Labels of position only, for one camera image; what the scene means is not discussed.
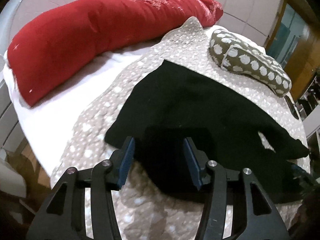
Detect black pants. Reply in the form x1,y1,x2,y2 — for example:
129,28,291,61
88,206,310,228
105,61,309,204

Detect beige dotted quilt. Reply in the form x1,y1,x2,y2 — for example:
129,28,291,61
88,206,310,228
51,17,306,239

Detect white bed sheet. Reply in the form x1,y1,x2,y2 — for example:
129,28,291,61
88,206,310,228
3,42,154,176

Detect black phone on bed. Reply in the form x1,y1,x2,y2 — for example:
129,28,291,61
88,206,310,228
284,95,299,120

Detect olive white-spotted pillow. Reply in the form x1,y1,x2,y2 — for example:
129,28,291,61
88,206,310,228
209,29,292,98

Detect brown wooden door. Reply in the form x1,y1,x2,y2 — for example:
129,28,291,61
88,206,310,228
264,0,319,101

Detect long red pillow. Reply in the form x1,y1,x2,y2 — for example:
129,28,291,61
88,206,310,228
7,0,223,107

